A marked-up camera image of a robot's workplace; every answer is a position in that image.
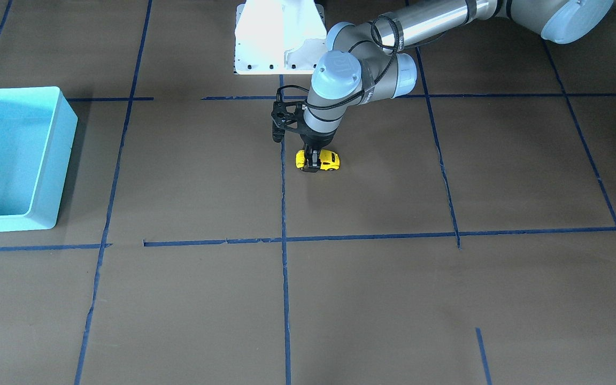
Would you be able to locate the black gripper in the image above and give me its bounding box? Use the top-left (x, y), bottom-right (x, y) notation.
top-left (302, 132), bottom-right (335, 173)

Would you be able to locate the yellow beetle toy car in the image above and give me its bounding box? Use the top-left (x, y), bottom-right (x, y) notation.
top-left (295, 149), bottom-right (341, 172)

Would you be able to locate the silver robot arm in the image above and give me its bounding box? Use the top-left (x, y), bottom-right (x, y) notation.
top-left (296, 1), bottom-right (613, 172)

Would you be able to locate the light blue plastic bin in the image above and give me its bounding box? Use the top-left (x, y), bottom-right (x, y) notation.
top-left (0, 86), bottom-right (78, 232)

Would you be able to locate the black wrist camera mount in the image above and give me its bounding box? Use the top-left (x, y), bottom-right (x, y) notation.
top-left (271, 97), bottom-right (307, 142)

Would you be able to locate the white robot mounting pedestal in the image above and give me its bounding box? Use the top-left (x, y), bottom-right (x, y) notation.
top-left (233, 1), bottom-right (327, 75)

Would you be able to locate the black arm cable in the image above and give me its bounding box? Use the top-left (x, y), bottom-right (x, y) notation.
top-left (276, 15), bottom-right (448, 112)

